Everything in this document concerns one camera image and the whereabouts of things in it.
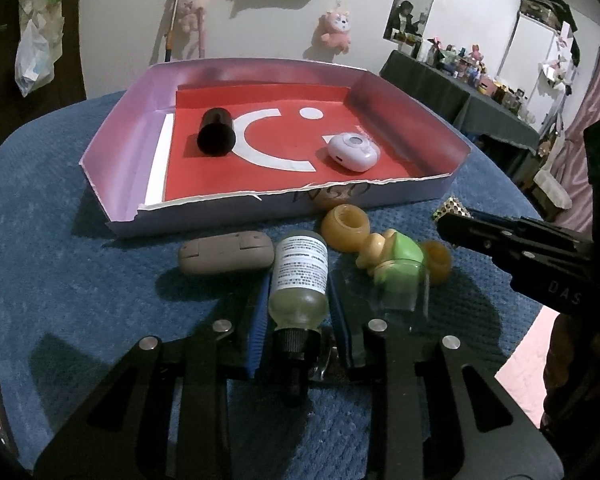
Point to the green and beige toy figure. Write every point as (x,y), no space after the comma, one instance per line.
(400,255)

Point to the person's right hand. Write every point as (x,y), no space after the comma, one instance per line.
(575,375)

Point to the hanging plastic bags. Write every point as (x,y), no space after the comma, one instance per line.
(40,5)

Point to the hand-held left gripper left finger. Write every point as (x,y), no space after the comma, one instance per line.
(257,330)

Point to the red paper sheet white shapes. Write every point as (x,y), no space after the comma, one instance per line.
(290,135)

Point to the clear plastic bag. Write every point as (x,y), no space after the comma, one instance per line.
(32,65)

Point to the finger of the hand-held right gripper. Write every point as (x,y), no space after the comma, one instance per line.
(540,230)
(480,240)

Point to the grey oval case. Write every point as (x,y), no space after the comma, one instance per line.
(220,255)

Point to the row of small figurines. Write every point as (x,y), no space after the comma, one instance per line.
(472,60)

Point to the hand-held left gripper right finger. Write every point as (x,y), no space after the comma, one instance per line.
(341,330)

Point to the clear plastic cup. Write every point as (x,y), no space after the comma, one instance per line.
(405,307)

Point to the pale pink long-legged plush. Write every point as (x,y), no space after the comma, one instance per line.
(192,7)

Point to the black cylinder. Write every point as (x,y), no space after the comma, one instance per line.
(215,132)

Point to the dark bag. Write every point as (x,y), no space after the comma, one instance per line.
(545,7)

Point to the pink plush with white face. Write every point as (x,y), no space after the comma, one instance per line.
(336,27)

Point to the white round device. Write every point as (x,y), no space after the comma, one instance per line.
(350,152)

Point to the white and orange stick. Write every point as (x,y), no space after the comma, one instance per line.
(172,20)

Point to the wall mirror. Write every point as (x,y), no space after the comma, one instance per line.
(410,10)

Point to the white bag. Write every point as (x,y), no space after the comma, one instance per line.
(552,180)

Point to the purple cardboard box tray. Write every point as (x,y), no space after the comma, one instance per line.
(280,205)

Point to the glass dropper bottle black cap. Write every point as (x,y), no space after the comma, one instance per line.
(300,270)

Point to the brown wooden door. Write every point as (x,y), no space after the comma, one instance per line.
(72,35)

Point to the pink striped curtain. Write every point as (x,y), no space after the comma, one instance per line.
(597,100)

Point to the dark cloth covered table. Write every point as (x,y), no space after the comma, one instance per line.
(455,95)

